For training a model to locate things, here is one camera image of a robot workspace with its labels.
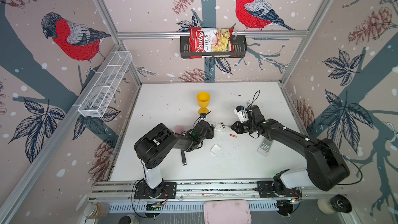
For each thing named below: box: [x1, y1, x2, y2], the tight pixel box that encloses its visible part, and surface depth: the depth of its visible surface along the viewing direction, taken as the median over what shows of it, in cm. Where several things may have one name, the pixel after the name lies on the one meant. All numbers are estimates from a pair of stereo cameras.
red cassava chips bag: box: [189, 26, 235, 59], surface depth 89 cm
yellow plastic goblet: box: [196, 91, 211, 115], surface depth 96 cm
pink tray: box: [204, 199, 252, 224], surface depth 68 cm
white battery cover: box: [209, 143, 222, 155], surface depth 89 cm
